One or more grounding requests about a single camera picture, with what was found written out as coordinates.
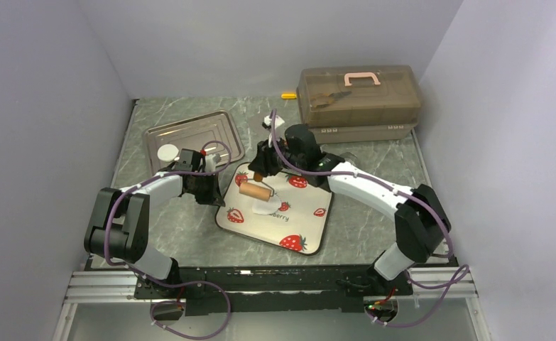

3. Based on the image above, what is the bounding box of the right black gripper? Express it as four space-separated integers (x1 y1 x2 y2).
249 134 305 178

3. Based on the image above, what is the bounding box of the wooden rolling pin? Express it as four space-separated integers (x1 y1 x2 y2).
236 173 275 202

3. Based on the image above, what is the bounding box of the white dough ball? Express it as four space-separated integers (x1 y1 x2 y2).
252 197 282 215

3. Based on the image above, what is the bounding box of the strawberry pattern white tray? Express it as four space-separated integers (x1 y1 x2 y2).
215 163 333 255

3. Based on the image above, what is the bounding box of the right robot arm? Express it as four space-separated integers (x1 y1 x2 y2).
249 121 451 295

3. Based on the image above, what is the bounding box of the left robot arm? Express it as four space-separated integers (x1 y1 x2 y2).
84 146 225 298

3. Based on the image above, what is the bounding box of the flat round dough wrapper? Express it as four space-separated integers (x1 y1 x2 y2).
157 144 180 163

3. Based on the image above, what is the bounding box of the steel baking tray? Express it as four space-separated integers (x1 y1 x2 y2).
143 110 245 175

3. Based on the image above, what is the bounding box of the yellow small object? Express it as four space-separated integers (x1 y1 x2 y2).
280 92 298 100

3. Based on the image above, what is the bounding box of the brown translucent tool box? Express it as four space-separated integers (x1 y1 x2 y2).
297 65 422 144

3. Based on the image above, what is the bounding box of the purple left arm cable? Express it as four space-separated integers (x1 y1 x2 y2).
102 140 234 340

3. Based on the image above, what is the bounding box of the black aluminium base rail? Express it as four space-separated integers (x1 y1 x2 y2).
64 265 455 316

